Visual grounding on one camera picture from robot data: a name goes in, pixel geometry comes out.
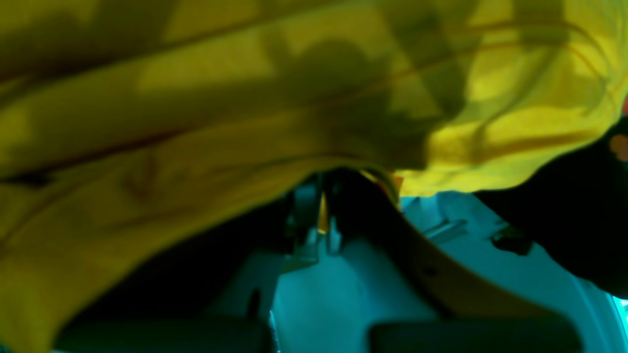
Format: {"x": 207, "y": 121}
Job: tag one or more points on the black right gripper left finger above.
{"x": 212, "y": 293}

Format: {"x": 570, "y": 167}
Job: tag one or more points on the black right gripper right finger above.
{"x": 418, "y": 298}

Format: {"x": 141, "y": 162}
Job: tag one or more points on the orange T-shirt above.
{"x": 129, "y": 125}

